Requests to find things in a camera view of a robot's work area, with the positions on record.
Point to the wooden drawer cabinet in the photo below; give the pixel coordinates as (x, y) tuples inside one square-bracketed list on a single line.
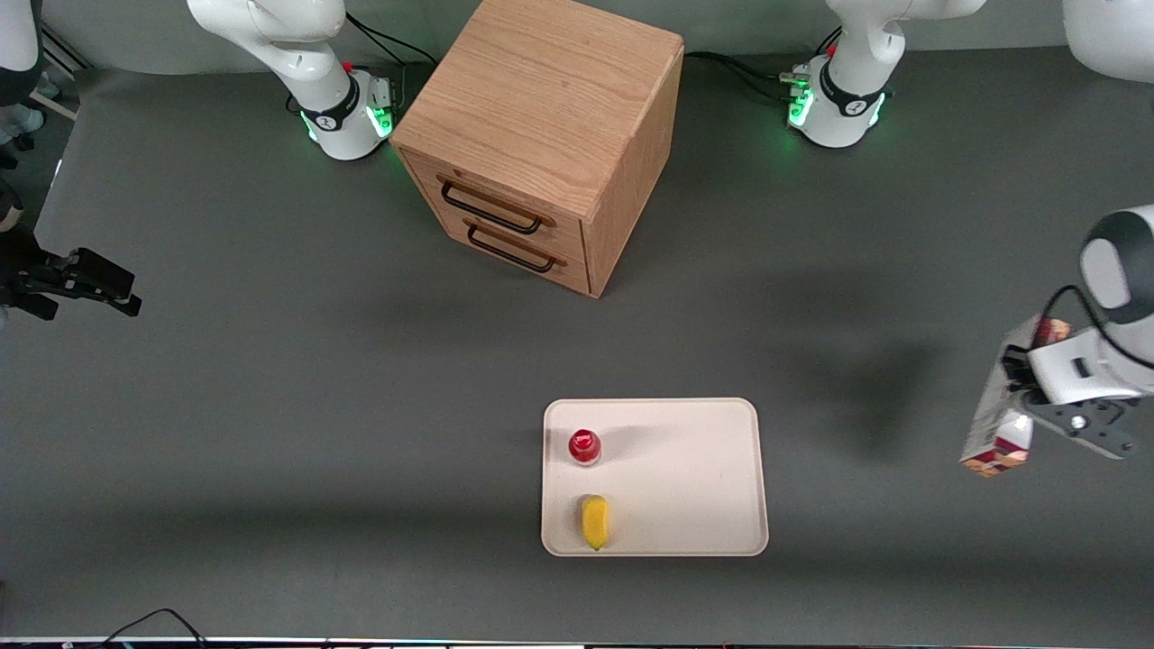
[(541, 108)]

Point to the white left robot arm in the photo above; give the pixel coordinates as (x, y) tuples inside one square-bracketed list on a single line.
[(847, 90)]

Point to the red capped small bottle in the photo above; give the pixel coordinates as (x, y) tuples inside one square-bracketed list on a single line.
[(584, 445)]

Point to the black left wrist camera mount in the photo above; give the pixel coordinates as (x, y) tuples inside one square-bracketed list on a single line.
[(1086, 425)]

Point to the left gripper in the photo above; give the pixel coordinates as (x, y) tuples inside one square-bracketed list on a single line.
[(1016, 367)]

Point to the aluminium frame rail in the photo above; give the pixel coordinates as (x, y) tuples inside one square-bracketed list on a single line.
[(65, 52)]

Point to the beige plastic tray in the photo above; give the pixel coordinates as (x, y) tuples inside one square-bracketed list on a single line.
[(685, 487)]

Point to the red cookie box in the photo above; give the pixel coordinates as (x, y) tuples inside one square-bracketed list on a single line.
[(992, 437)]

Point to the yellow banana toy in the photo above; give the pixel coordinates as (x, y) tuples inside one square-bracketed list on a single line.
[(595, 521)]

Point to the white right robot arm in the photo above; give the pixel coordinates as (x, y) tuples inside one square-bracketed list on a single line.
[(306, 54)]

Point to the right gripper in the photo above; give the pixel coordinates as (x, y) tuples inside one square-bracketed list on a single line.
[(34, 276)]

